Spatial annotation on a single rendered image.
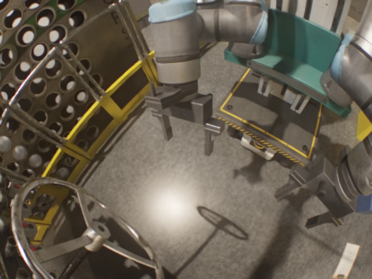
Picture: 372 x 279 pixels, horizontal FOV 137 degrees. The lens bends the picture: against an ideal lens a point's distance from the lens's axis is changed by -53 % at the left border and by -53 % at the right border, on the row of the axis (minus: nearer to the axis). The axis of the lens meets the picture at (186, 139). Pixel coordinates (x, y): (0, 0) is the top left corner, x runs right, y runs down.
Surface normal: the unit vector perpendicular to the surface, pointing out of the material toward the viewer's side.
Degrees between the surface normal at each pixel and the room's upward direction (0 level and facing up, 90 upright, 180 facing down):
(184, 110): 66
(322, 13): 90
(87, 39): 90
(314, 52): 90
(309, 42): 90
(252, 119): 0
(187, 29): 74
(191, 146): 0
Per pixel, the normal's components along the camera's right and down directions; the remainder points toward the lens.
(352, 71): -0.88, 0.29
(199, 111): -0.54, 0.58
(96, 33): 0.76, 0.50
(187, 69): 0.45, 0.54
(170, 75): -0.28, 0.64
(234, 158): -0.20, -0.43
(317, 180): -0.70, 0.47
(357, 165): -0.98, -0.21
